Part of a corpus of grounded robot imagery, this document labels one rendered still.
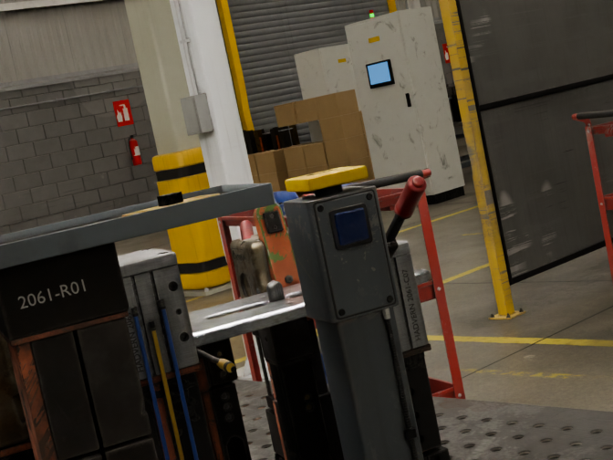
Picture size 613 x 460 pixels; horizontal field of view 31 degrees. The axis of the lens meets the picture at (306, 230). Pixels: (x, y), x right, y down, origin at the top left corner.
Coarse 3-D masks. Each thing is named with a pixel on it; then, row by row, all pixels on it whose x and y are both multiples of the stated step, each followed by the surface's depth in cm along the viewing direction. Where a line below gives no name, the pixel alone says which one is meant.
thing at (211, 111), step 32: (192, 0) 520; (192, 32) 522; (192, 64) 527; (224, 64) 531; (192, 96) 521; (224, 96) 530; (192, 128) 526; (224, 128) 529; (224, 160) 528; (256, 352) 542
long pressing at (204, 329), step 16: (416, 272) 133; (288, 288) 142; (224, 304) 141; (240, 304) 138; (256, 304) 137; (272, 304) 133; (288, 304) 131; (304, 304) 128; (192, 320) 133; (208, 320) 131; (224, 320) 129; (240, 320) 125; (256, 320) 125; (272, 320) 126; (288, 320) 127; (208, 336) 123; (224, 336) 124
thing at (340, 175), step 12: (336, 168) 105; (348, 168) 100; (360, 168) 100; (288, 180) 103; (300, 180) 100; (312, 180) 98; (324, 180) 99; (336, 180) 99; (348, 180) 99; (324, 192) 101; (336, 192) 101
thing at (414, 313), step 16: (400, 256) 119; (400, 272) 119; (400, 288) 119; (416, 288) 120; (400, 304) 119; (416, 304) 120; (400, 320) 119; (416, 320) 120; (400, 336) 119; (416, 336) 120; (416, 352) 120; (416, 368) 121; (416, 384) 121; (416, 400) 121; (432, 400) 122; (416, 416) 122; (432, 416) 122; (432, 432) 122; (432, 448) 123
